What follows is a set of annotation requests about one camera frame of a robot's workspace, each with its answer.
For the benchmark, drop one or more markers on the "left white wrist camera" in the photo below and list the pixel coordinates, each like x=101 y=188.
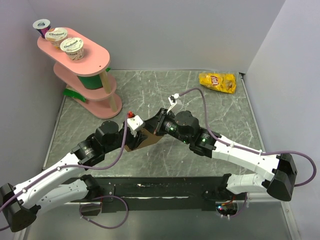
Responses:
x=134 y=122

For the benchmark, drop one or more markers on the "orange Chobani yogurt cup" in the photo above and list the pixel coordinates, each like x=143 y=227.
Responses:
x=56 y=36

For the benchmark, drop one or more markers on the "brown cardboard box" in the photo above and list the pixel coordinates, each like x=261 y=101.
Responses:
x=142 y=141

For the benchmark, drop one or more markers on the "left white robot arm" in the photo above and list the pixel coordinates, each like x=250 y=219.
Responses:
x=21 y=203

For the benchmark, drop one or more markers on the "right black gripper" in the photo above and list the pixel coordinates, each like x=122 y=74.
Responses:
x=156 y=123

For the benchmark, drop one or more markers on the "yellow chips bag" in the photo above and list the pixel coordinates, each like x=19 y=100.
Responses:
x=220 y=82

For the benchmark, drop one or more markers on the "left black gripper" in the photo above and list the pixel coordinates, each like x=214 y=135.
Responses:
x=136 y=141

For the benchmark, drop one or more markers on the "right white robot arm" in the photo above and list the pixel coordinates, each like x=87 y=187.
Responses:
x=273 y=174

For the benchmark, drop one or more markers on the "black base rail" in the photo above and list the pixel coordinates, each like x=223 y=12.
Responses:
x=159 y=193

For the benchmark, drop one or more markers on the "pink tiered shelf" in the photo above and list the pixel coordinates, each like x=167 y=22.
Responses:
x=103 y=102

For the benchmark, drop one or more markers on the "purple yogurt cup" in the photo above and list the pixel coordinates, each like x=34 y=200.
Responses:
x=42 y=26

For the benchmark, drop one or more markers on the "white Chobani yogurt cup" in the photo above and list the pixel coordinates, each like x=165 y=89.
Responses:
x=73 y=47

